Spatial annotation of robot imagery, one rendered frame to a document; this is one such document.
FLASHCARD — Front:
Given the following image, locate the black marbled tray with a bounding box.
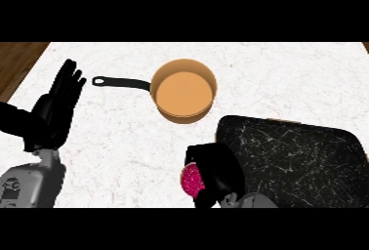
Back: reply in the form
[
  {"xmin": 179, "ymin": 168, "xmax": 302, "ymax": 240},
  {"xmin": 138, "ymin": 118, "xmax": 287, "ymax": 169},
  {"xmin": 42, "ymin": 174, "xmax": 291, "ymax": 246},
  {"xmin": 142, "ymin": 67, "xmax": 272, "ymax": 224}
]
[{"xmin": 216, "ymin": 114, "xmax": 369, "ymax": 209}]

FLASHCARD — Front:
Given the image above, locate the pink frosted cupcake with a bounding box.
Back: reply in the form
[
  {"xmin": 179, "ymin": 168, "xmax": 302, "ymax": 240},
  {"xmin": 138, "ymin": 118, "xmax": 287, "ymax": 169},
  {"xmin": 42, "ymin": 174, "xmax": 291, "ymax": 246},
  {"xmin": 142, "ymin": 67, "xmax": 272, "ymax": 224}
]
[{"xmin": 179, "ymin": 162, "xmax": 209, "ymax": 199}]

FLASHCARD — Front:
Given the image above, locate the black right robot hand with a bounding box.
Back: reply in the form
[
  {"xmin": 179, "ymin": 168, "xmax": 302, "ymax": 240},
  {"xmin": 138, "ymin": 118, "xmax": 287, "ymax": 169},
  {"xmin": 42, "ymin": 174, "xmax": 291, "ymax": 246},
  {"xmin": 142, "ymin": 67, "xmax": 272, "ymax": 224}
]
[{"xmin": 184, "ymin": 142, "xmax": 249, "ymax": 209}]

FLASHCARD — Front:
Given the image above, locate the orange pot with black handle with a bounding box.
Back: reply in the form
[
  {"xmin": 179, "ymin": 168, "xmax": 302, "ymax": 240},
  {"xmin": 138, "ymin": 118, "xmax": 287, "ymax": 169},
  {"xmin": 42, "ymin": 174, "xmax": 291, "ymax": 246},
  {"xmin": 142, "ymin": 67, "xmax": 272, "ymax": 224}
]
[{"xmin": 92, "ymin": 58, "xmax": 219, "ymax": 125}]

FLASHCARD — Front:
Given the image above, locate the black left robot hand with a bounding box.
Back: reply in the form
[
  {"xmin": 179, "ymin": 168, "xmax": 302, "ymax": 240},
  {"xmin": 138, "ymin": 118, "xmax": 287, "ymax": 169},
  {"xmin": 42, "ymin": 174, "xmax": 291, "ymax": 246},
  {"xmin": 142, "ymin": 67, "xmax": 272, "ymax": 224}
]
[{"xmin": 0, "ymin": 58, "xmax": 89, "ymax": 153}]

